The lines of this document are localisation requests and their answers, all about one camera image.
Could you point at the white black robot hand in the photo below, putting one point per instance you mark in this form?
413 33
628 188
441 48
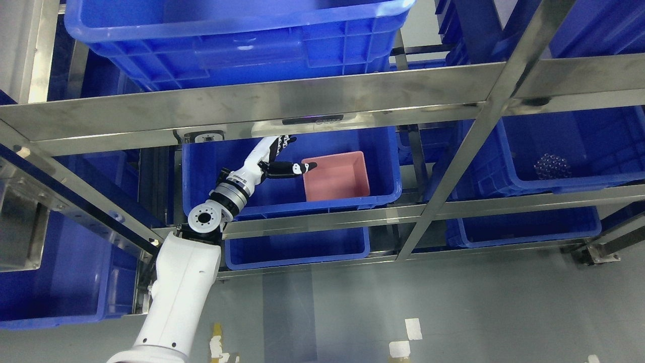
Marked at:
262 163

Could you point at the pink storage box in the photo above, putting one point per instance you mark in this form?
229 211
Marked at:
336 176

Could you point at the blue target shelf bin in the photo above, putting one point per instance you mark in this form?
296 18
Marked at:
202 164

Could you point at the steel shelf rack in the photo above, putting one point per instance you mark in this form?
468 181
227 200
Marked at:
33 135

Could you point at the blue bin lower middle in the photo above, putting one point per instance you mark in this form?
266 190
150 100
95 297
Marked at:
297 248

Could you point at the large blue top bin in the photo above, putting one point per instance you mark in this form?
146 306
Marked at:
170 45

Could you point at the blue bin left large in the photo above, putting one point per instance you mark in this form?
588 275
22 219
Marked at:
80 279

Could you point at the blue bin lower right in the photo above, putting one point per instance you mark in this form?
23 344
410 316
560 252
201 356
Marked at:
523 227

